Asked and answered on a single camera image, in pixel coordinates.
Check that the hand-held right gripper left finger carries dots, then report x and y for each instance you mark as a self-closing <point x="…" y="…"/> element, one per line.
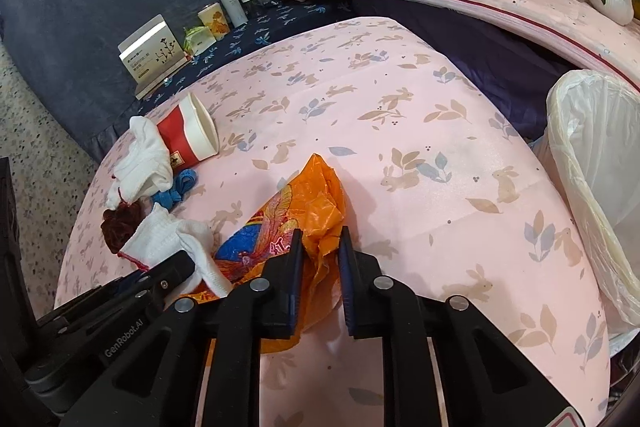
<point x="295" y="277"/>

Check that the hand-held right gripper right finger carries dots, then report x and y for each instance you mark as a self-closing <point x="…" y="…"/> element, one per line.
<point x="346" y="277"/>

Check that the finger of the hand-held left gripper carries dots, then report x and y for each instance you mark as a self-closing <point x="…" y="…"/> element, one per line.
<point x="170" y="272"/>
<point x="90" y="299"/>

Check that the white cloth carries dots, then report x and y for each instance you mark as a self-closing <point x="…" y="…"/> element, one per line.
<point x="145" y="162"/>
<point x="165" y="232"/>

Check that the orange plastic bag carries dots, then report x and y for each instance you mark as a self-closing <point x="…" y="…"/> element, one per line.
<point x="320" y="207"/>

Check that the white lined trash bin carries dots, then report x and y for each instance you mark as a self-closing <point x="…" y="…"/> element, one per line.
<point x="600" y="147"/>

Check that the dark red scrunchie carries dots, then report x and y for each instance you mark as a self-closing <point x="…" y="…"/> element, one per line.
<point x="120" y="224"/>

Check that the blue ribbon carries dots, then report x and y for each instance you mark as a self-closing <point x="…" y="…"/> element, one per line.
<point x="182" y="179"/>

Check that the red paper cup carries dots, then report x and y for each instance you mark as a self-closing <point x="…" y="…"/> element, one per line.
<point x="180" y="132"/>

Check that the pink rabbit print blanket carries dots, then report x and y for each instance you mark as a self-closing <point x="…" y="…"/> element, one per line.
<point x="400" y="107"/>

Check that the white card box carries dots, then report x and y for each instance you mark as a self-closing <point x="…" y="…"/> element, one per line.
<point x="150" y="52"/>

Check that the green packet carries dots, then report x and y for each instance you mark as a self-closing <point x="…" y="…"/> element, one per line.
<point x="197" y="39"/>

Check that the navy printed cloth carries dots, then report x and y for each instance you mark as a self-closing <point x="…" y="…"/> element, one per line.
<point x="270" y="27"/>

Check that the yellow tin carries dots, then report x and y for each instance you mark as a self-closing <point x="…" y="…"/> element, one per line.
<point x="215" y="24"/>

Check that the dark purple cloth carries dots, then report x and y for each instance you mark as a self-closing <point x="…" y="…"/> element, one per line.
<point x="490" y="62"/>

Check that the tall white bottle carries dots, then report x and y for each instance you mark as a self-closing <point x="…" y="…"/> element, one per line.
<point x="230" y="7"/>

